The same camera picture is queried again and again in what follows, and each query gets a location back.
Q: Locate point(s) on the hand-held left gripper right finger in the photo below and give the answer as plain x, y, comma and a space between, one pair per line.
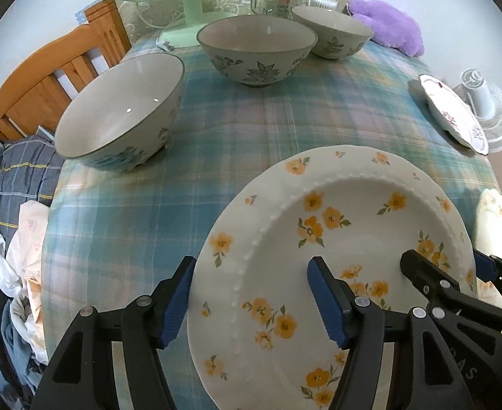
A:
323, 294

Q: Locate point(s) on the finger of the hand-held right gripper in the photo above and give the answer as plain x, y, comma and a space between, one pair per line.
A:
483, 267
426, 271

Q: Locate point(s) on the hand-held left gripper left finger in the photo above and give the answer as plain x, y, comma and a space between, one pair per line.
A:
176, 303

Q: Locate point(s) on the large yellow floral plate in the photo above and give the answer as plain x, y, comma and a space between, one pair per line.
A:
276, 264

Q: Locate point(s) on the blue floral ceramic bowl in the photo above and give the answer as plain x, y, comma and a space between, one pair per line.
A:
118, 106

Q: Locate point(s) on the small yellow floral plate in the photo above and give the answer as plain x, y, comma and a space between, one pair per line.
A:
496, 222

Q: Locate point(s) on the peach printed plastic bag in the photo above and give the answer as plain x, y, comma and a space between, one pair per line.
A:
31, 239

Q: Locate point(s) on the pink floral plate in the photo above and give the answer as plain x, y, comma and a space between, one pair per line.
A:
447, 109

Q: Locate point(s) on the light blue cloth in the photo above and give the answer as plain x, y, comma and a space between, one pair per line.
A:
18, 350

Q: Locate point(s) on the white fan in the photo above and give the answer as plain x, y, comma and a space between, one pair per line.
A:
485, 98

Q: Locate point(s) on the grey plaid pillow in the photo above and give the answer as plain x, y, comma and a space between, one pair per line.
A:
11, 171

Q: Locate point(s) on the purple plush toy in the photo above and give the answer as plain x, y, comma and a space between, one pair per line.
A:
391, 25

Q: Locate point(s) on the grey floral ceramic bowl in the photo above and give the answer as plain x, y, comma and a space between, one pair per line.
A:
255, 38
332, 25

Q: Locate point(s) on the cotton swab container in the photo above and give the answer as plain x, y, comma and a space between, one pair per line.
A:
323, 2

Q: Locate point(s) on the green table fan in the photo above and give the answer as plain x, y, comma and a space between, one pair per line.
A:
191, 13

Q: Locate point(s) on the blue patterned board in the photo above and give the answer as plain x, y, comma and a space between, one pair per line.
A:
81, 16

